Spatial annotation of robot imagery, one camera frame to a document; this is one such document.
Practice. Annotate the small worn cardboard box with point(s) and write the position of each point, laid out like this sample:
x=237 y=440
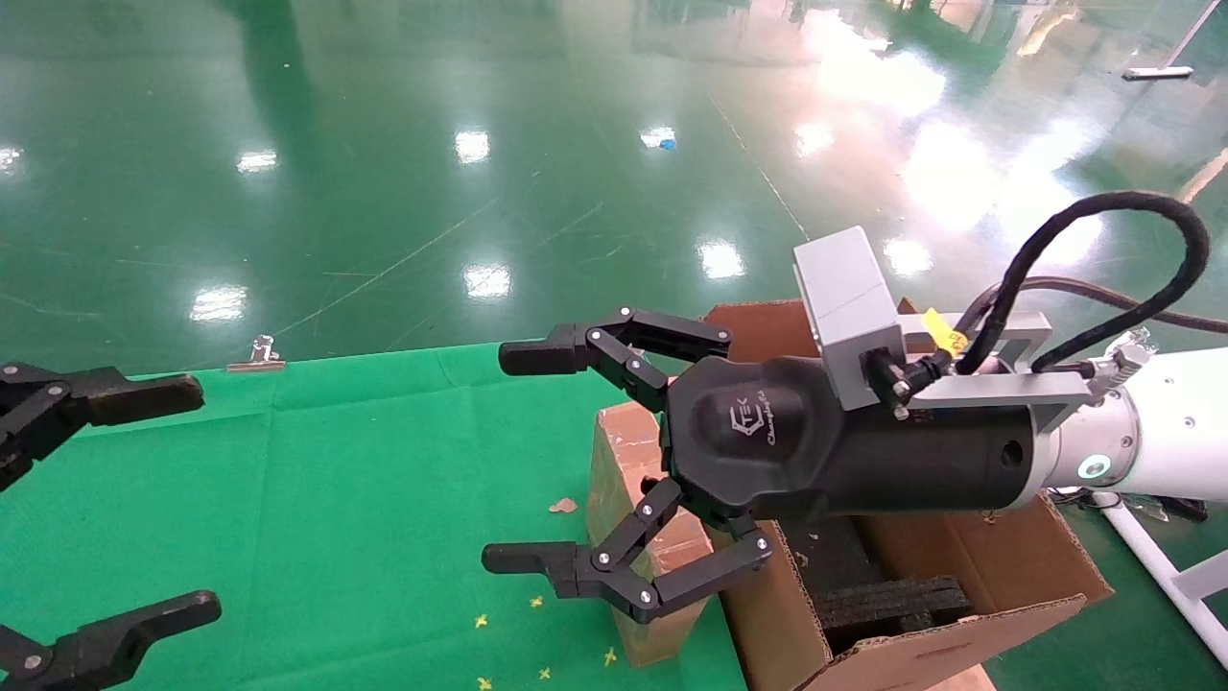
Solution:
x=624 y=451

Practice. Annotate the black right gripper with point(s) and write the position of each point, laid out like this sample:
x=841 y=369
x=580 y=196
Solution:
x=815 y=461

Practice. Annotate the small brown cardboard scrap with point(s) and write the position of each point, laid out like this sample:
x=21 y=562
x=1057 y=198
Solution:
x=563 y=506

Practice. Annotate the large open cardboard carton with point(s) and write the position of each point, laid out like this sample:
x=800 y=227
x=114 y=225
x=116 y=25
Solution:
x=1007 y=557

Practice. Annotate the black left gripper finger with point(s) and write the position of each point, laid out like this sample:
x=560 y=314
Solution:
x=115 y=638
x=125 y=398

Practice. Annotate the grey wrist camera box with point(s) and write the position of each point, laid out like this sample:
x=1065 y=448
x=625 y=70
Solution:
x=844 y=307

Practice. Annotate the green tablecloth with yellow marks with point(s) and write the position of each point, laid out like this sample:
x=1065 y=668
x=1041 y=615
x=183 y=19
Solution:
x=384 y=499

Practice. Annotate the black notched foam block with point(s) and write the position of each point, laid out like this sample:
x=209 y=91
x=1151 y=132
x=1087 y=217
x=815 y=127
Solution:
x=892 y=605

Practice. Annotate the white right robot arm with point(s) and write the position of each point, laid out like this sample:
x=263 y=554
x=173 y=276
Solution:
x=1180 y=422

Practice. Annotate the silver metal binder clip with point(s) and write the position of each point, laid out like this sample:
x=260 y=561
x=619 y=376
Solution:
x=257 y=366

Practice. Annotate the grey metal camera bracket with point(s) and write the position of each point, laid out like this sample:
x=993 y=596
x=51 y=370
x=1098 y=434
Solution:
x=1007 y=389

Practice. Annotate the white stand with pole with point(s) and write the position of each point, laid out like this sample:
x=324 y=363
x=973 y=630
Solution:
x=1156 y=73

